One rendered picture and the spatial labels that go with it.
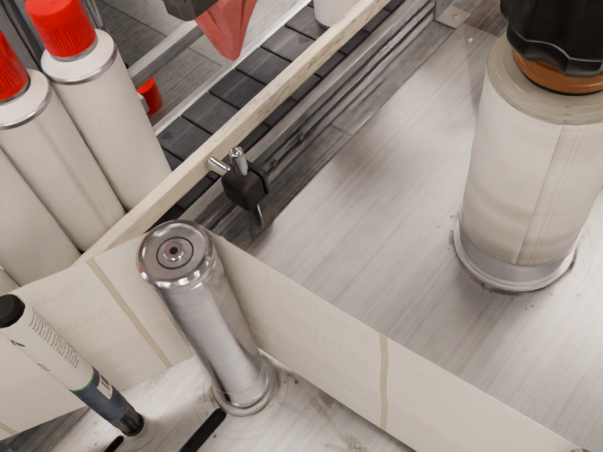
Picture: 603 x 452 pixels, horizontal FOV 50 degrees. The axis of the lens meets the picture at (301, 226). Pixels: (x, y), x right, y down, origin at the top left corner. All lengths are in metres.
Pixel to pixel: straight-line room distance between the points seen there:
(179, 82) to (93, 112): 0.28
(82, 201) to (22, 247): 0.05
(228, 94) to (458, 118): 0.22
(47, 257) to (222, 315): 0.20
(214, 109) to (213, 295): 0.33
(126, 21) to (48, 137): 0.41
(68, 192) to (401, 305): 0.26
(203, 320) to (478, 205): 0.21
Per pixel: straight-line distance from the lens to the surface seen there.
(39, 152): 0.47
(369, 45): 0.67
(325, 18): 0.68
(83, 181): 0.50
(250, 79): 0.65
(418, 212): 0.54
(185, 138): 0.61
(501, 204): 0.43
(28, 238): 0.49
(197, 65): 0.76
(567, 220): 0.44
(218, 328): 0.35
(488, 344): 0.49
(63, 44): 0.45
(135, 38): 0.82
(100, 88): 0.46
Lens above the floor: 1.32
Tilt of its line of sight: 56 degrees down
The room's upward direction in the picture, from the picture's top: 11 degrees counter-clockwise
